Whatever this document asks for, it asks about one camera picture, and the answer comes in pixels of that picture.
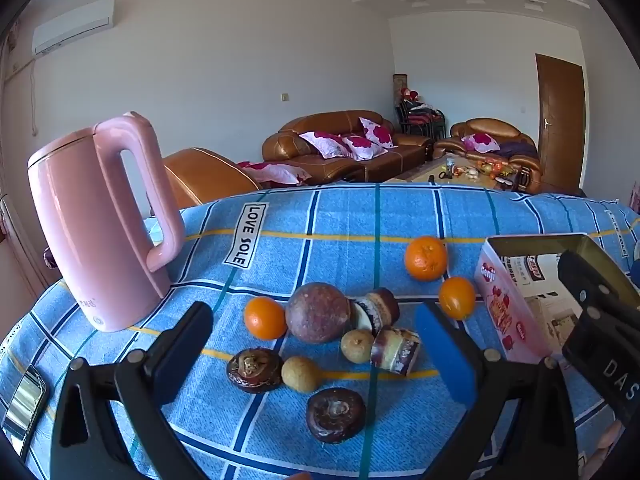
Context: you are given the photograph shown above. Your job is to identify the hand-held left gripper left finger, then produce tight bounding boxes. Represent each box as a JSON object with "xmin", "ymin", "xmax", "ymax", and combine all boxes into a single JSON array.
[{"xmin": 50, "ymin": 301, "xmax": 216, "ymax": 480}]

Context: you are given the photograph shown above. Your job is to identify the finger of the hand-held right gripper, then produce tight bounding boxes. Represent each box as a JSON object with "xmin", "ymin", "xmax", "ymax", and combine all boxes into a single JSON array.
[{"xmin": 556, "ymin": 250, "xmax": 640, "ymax": 326}]

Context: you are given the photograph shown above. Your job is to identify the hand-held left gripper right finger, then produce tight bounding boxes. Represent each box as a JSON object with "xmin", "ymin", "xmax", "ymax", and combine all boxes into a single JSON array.
[{"xmin": 414, "ymin": 302, "xmax": 583, "ymax": 480}]

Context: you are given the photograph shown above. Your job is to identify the small smooth orange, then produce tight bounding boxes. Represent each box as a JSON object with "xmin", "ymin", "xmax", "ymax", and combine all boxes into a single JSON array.
[{"xmin": 438, "ymin": 276, "xmax": 477, "ymax": 320}]

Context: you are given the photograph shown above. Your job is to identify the dark brown water chestnut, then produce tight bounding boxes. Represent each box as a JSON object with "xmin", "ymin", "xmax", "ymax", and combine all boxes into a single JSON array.
[
  {"xmin": 305, "ymin": 387, "xmax": 367, "ymax": 445},
  {"xmin": 226, "ymin": 347, "xmax": 284, "ymax": 394}
]

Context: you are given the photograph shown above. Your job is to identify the pink metal tin box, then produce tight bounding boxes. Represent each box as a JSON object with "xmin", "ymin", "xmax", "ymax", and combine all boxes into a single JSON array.
[{"xmin": 474, "ymin": 233, "xmax": 640, "ymax": 362}]

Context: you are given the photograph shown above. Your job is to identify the medium orange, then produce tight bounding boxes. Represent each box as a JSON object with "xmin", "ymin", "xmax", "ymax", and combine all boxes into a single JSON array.
[{"xmin": 243, "ymin": 296, "xmax": 288, "ymax": 339}]

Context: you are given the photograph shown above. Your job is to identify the tan longan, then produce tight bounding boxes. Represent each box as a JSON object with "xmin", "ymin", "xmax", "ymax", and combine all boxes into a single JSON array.
[
  {"xmin": 281, "ymin": 356, "xmax": 323, "ymax": 392},
  {"xmin": 340, "ymin": 329, "xmax": 376, "ymax": 362}
]

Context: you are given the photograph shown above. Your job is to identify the printed paper liner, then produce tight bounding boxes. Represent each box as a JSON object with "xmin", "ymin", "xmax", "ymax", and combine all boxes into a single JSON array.
[{"xmin": 500, "ymin": 254, "xmax": 587, "ymax": 353}]

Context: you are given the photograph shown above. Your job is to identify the large dimpled orange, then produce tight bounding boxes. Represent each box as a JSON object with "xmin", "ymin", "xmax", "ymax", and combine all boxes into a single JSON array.
[{"xmin": 404, "ymin": 235, "xmax": 449, "ymax": 281}]

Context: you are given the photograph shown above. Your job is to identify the purple passion fruit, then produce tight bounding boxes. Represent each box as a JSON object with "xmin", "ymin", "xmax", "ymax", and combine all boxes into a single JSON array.
[{"xmin": 285, "ymin": 282, "xmax": 352, "ymax": 344}]

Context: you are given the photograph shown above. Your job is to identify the purple cloth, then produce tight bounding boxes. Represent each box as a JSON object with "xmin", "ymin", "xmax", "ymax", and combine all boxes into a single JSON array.
[{"xmin": 495, "ymin": 141, "xmax": 538, "ymax": 158}]

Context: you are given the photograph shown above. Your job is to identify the pile of assorted fruit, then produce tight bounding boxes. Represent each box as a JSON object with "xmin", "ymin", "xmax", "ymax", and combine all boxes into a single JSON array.
[{"xmin": 465, "ymin": 157, "xmax": 516, "ymax": 181}]

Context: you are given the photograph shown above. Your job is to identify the black smartphone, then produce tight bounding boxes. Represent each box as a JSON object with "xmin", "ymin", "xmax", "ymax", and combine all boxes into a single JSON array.
[{"xmin": 2, "ymin": 364, "xmax": 49, "ymax": 458}]

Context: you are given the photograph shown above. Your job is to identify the white pillow with magenta flowers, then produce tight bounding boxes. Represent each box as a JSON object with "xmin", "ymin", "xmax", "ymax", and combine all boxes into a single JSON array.
[
  {"xmin": 461, "ymin": 133, "xmax": 501, "ymax": 153},
  {"xmin": 298, "ymin": 131, "xmax": 353, "ymax": 160},
  {"xmin": 236, "ymin": 161, "xmax": 313, "ymax": 186},
  {"xmin": 341, "ymin": 135, "xmax": 388, "ymax": 162},
  {"xmin": 359, "ymin": 117, "xmax": 396, "ymax": 150}
]

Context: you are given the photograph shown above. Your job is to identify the blue checked cloth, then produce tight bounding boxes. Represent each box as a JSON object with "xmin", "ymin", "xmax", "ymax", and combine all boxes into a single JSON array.
[{"xmin": 0, "ymin": 183, "xmax": 640, "ymax": 480}]

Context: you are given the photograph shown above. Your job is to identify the brown leather armchair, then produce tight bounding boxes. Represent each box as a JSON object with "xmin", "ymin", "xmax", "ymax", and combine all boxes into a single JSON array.
[{"xmin": 433, "ymin": 118, "xmax": 543, "ymax": 193}]

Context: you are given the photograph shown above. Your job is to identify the brown wooden door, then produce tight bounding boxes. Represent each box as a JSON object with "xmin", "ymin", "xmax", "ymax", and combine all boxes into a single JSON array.
[{"xmin": 535, "ymin": 53, "xmax": 587, "ymax": 196}]

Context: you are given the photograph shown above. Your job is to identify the pink electric kettle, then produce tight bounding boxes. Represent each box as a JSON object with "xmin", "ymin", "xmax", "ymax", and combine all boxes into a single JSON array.
[{"xmin": 27, "ymin": 111, "xmax": 187, "ymax": 333}]

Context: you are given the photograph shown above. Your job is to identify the wooden coffee table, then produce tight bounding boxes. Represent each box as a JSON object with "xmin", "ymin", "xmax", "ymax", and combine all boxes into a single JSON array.
[{"xmin": 395, "ymin": 152, "xmax": 521, "ymax": 192}]

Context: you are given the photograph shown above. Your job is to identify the stacked black and red chairs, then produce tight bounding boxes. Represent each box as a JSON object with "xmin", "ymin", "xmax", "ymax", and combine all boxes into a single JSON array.
[{"xmin": 395, "ymin": 100, "xmax": 447, "ymax": 142}]

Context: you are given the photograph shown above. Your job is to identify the brown leather three-seat sofa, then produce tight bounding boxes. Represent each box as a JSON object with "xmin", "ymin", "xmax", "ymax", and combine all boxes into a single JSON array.
[{"xmin": 262, "ymin": 110, "xmax": 435, "ymax": 184}]

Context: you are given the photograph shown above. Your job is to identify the white wall air conditioner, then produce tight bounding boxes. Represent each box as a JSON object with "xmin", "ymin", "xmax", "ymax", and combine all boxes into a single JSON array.
[{"xmin": 31, "ymin": 0, "xmax": 115, "ymax": 56}]

